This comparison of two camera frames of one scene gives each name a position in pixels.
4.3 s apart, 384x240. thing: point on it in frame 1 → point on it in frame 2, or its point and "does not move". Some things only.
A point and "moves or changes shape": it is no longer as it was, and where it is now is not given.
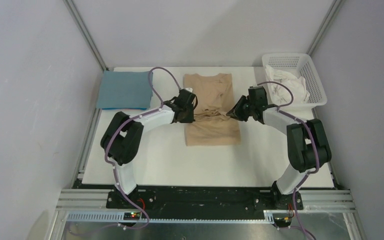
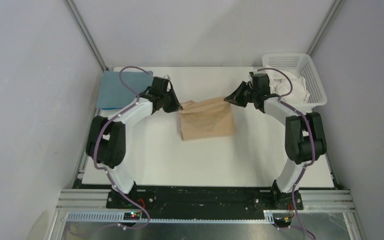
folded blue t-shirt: x=124 y=90 does not move
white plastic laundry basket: x=299 y=65 does not move
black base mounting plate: x=203 y=203 does not move
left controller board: x=132 y=216 does not move
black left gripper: x=190 y=118 → x=175 y=105
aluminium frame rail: x=89 y=206 does not move
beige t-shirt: x=214 y=97 moves or changes shape
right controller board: x=282 y=222 does not move
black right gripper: x=236 y=113 → x=236 y=98
